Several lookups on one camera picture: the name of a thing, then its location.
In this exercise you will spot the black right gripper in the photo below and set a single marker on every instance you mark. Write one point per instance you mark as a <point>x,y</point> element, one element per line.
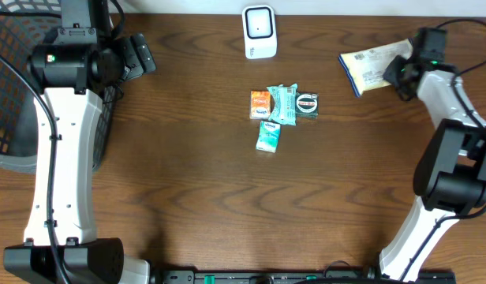
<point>392,71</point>

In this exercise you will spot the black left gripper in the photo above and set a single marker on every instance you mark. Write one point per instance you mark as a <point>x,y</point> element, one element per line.
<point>140,57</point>

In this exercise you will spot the small orange carton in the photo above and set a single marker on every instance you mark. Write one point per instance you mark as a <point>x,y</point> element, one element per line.
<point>260,105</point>

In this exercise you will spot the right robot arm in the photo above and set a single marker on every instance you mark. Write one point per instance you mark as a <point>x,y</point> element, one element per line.
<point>449,181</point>

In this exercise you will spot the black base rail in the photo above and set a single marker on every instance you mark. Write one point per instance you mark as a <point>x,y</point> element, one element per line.
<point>233,277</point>

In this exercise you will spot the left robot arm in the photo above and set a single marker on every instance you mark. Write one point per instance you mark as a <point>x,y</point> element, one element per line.
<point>68,78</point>

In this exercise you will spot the light blue tissue pack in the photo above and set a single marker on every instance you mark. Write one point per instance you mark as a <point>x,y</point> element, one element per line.
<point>268,138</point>

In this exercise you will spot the grey plastic mesh basket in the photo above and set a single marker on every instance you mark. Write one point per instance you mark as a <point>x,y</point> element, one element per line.
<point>23,25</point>

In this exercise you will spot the teal snack packet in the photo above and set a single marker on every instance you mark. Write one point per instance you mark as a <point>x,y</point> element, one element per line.
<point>284,97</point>

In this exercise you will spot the large yellow snack bag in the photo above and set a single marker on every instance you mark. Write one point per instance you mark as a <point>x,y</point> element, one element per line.
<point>364,69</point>

